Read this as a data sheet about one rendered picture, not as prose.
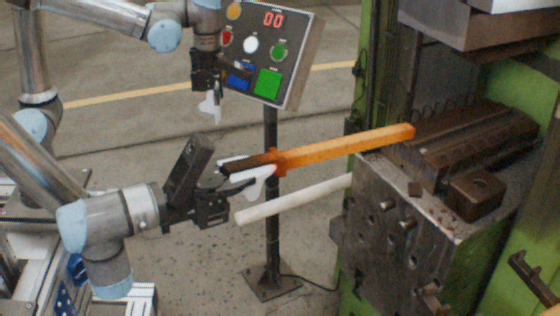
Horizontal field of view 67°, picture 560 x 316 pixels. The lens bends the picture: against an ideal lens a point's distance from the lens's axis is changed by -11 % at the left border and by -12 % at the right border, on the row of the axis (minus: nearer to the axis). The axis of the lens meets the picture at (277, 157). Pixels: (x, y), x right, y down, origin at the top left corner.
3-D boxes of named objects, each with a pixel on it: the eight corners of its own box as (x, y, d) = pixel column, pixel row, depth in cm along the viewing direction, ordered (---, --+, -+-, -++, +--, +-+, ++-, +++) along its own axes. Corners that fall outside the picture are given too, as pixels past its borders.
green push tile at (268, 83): (274, 100, 131) (282, 74, 129) (252, 93, 134) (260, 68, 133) (277, 101, 132) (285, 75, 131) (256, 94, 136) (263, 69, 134)
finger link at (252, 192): (274, 188, 83) (224, 201, 80) (275, 160, 80) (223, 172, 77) (282, 198, 81) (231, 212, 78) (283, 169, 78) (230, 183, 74)
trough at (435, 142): (423, 159, 106) (425, 154, 105) (409, 148, 110) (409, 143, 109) (526, 119, 123) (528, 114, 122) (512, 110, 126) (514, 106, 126)
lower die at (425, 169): (432, 195, 107) (439, 165, 102) (379, 152, 121) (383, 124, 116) (533, 148, 123) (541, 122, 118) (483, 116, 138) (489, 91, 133)
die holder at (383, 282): (415, 356, 119) (457, 242, 94) (339, 269, 147) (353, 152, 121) (536, 274, 141) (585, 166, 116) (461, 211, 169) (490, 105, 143)
